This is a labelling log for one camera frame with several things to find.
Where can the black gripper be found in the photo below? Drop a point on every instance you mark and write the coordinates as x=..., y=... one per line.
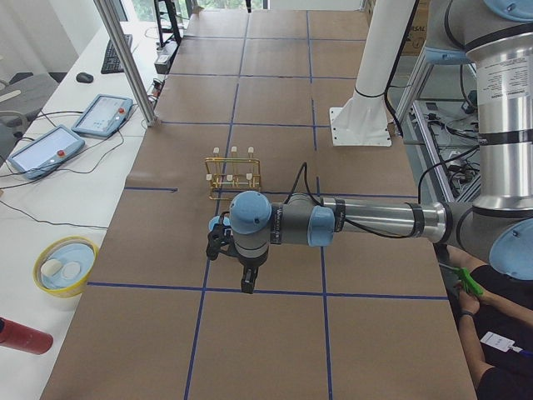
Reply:
x=249, y=265

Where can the light blue plastic cup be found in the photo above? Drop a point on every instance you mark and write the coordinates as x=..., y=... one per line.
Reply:
x=216, y=222

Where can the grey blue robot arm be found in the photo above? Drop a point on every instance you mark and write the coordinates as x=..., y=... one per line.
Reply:
x=495, y=36

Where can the yellow bowl with blue plate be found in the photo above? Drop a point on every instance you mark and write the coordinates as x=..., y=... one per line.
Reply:
x=63, y=268

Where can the far blue teach pendant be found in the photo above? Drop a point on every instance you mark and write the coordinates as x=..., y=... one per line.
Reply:
x=103, y=116

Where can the blue teach pendant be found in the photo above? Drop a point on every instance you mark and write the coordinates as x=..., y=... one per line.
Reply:
x=44, y=155
x=103, y=116

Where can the near blue teach pendant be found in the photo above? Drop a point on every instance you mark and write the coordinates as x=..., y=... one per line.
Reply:
x=44, y=155

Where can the red bottle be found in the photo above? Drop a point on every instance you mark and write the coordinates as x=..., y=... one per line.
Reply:
x=21, y=337

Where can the black keyboard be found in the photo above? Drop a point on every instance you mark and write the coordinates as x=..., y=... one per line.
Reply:
x=111, y=62

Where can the seated person in black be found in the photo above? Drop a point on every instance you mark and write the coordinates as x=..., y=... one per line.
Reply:
x=504, y=308

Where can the black computer mouse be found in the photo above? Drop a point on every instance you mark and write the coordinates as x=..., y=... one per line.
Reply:
x=84, y=77

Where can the grey office chair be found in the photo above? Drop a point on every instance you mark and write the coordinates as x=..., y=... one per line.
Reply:
x=21, y=102

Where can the cardboard box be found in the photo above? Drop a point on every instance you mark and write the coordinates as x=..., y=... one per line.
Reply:
x=417, y=34

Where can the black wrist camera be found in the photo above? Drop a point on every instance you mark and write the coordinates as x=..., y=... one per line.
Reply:
x=220, y=241

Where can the gold wire cup holder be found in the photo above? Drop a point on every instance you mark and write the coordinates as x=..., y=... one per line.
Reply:
x=232, y=174

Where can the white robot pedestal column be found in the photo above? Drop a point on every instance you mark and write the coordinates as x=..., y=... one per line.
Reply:
x=362, y=121

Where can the aluminium frame post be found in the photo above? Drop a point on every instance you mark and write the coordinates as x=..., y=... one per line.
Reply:
x=114, y=29

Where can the green handled tool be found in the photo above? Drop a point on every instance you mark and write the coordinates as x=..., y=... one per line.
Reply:
x=461, y=276

